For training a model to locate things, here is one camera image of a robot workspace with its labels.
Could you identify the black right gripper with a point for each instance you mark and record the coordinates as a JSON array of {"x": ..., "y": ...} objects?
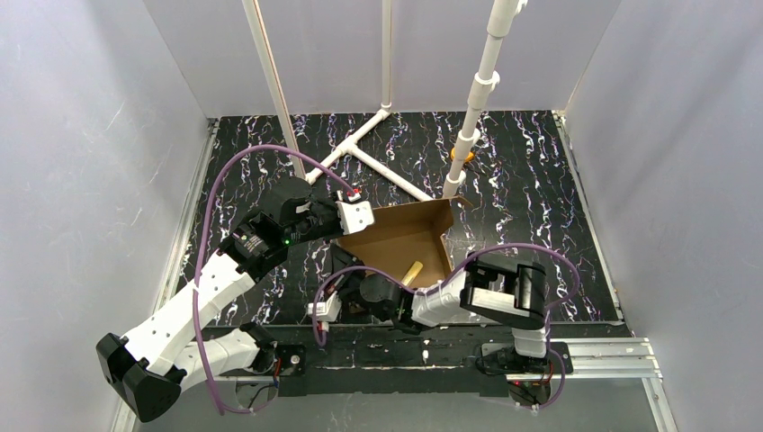
[{"x": 346, "y": 274}]

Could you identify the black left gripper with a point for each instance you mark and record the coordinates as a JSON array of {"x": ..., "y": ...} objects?
[{"x": 328, "y": 216}]

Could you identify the cream cylindrical stick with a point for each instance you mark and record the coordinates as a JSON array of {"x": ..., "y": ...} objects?
[{"x": 412, "y": 273}]

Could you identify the brown cardboard box sheet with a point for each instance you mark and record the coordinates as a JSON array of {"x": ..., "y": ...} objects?
[{"x": 404, "y": 234}]

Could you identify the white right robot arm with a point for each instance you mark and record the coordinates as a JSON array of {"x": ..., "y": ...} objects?
[{"x": 487, "y": 283}]

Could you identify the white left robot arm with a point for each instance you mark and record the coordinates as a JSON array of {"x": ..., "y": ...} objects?
[{"x": 153, "y": 363}]

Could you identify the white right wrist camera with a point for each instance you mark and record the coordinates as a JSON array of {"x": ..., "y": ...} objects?
[{"x": 325, "y": 311}]

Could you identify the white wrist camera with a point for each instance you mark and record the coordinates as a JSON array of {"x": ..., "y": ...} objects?
[
  {"x": 355, "y": 216},
  {"x": 325, "y": 311}
]

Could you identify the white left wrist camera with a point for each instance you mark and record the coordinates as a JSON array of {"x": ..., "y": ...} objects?
[{"x": 355, "y": 216}]

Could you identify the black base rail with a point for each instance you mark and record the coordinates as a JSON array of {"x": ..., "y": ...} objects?
[{"x": 378, "y": 359}]

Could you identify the white wooden corner post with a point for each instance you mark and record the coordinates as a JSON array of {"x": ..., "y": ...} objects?
[{"x": 259, "y": 34}]

